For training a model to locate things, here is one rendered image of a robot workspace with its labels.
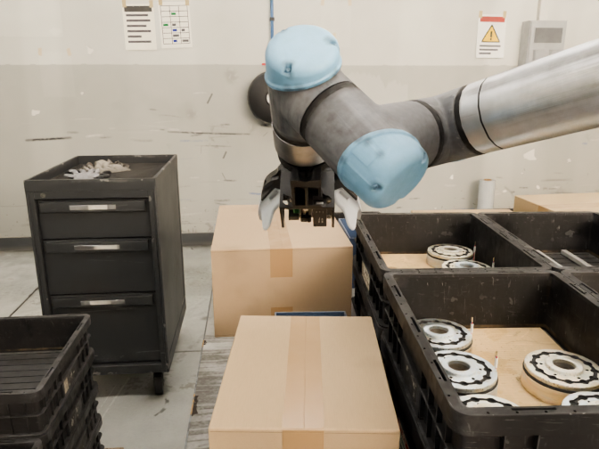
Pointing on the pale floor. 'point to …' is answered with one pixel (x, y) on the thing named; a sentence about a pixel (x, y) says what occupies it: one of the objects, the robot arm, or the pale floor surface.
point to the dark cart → (113, 258)
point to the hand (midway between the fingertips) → (309, 215)
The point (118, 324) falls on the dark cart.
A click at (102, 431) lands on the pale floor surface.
